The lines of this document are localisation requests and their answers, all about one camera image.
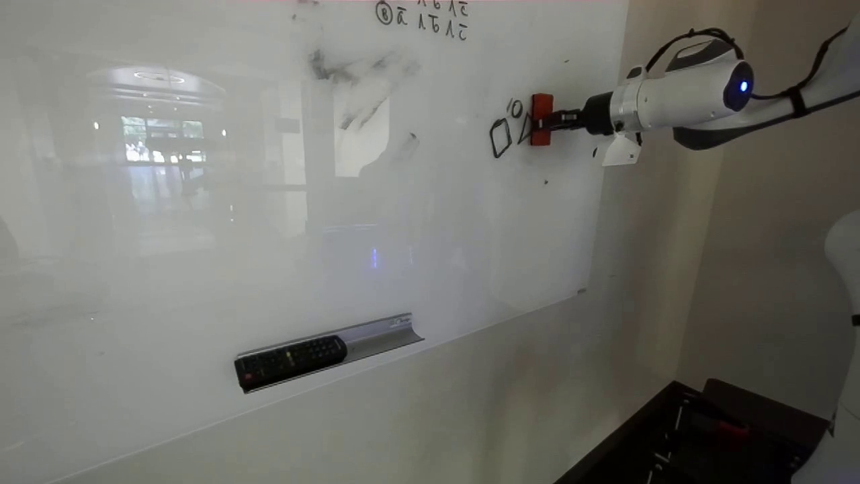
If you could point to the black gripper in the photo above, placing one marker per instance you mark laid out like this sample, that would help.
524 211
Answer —
598 113

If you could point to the orange board duster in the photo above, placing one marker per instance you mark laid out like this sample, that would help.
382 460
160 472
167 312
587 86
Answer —
540 120

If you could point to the dark table with clutter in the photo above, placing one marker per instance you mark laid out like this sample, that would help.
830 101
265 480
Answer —
707 438

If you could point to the white glass whiteboard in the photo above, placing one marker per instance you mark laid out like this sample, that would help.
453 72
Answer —
179 223

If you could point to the grey whiteboard tray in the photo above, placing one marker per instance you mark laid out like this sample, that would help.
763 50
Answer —
384 328

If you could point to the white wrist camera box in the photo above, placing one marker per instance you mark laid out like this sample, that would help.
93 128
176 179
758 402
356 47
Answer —
622 150

